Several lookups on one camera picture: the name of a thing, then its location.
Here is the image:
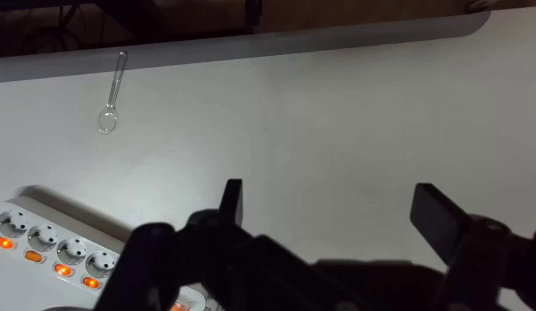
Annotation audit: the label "white power strip orange switches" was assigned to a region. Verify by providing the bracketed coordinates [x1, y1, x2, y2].
[0, 195, 222, 311]

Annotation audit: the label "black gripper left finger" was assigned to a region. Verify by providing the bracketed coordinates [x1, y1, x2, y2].
[93, 177, 338, 311]

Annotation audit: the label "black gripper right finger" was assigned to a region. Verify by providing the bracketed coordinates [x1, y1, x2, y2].
[407, 181, 536, 311]

